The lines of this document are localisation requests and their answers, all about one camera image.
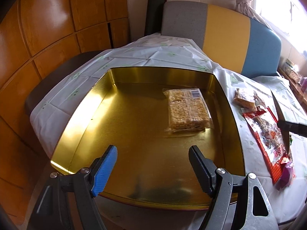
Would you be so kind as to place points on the gold metal tin box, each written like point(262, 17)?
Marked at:
point(128, 109)

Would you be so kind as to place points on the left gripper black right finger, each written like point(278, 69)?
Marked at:
point(213, 181)

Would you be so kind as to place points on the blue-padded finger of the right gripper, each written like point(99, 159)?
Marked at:
point(285, 134)

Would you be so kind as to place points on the large red sesame snack bag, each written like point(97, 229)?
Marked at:
point(263, 125)

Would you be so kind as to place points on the white cloud-print tablecloth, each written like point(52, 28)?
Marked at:
point(63, 90)

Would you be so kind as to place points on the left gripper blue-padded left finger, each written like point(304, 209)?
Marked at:
point(102, 169)

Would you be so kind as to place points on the purple cartoon snack packet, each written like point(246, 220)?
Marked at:
point(287, 175)

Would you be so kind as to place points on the wooden side shelf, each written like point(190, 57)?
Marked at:
point(296, 89)

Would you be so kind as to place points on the slim white snack stick packet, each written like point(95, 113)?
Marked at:
point(258, 100)

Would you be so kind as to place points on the black rolled mat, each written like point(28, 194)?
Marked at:
point(154, 16)

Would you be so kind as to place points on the wooden wall cabinet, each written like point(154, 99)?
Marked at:
point(37, 36)

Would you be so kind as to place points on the clear rice puff cake pack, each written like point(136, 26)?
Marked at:
point(187, 110)

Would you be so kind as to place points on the brown-white pastry packet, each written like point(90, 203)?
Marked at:
point(245, 98)

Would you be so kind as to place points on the boxes on shelf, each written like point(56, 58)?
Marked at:
point(289, 69)

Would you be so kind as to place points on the grey yellow blue chair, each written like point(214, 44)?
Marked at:
point(234, 41)

